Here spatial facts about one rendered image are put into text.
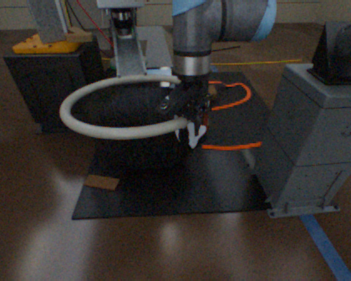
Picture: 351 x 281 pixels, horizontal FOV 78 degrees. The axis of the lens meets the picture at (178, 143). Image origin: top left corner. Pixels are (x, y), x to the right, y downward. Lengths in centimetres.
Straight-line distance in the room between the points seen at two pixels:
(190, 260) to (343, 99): 111
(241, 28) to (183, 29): 12
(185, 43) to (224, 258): 118
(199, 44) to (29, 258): 146
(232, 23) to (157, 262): 121
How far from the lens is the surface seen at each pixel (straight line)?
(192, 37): 51
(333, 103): 118
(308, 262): 156
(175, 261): 139
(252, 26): 54
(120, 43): 125
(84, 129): 61
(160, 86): 130
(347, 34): 129
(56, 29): 227
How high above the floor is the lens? 128
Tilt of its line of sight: 39 degrees down
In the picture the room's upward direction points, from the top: straight up
